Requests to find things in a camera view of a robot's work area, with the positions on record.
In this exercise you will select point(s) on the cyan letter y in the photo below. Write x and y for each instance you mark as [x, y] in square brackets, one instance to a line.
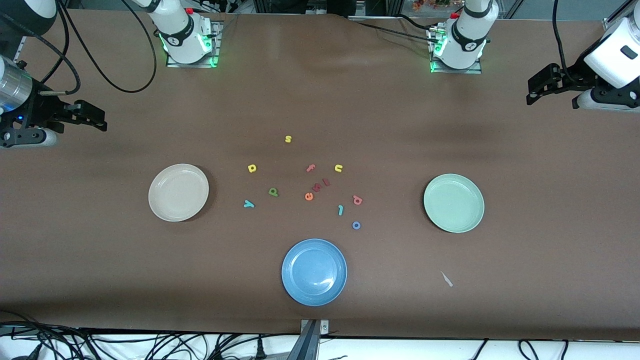
[248, 203]

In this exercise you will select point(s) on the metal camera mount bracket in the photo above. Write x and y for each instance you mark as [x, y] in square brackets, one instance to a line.
[310, 340]

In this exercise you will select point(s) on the green letter p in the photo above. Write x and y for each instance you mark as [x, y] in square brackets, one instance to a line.
[273, 191]

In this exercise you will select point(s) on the beige brown plate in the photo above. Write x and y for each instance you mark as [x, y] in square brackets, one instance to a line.
[178, 192]

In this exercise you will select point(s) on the white paper scrap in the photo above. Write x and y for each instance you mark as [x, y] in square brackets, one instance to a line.
[446, 279]

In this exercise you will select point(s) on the orange artificial flowers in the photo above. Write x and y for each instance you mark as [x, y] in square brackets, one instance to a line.
[422, 5]

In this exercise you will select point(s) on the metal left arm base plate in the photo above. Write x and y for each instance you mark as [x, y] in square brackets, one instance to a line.
[457, 71]

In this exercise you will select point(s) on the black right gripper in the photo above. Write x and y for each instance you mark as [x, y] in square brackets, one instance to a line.
[44, 109]

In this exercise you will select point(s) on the aluminium frame rail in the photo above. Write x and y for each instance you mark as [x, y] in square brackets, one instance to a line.
[20, 50]
[612, 19]

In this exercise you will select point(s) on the salmon letter p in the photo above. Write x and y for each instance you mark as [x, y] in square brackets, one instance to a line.
[357, 200]

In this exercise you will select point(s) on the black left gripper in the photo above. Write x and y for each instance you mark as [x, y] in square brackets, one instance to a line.
[571, 79]

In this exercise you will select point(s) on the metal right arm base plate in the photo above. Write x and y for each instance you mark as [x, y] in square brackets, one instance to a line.
[216, 37]

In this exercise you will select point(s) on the blue plate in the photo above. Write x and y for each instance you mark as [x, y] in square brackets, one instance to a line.
[314, 272]

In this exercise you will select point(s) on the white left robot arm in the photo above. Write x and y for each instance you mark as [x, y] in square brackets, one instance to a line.
[465, 40]

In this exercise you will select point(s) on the black power plug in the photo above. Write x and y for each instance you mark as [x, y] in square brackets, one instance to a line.
[260, 351]

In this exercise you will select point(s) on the pale green plate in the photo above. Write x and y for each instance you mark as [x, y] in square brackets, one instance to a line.
[454, 203]

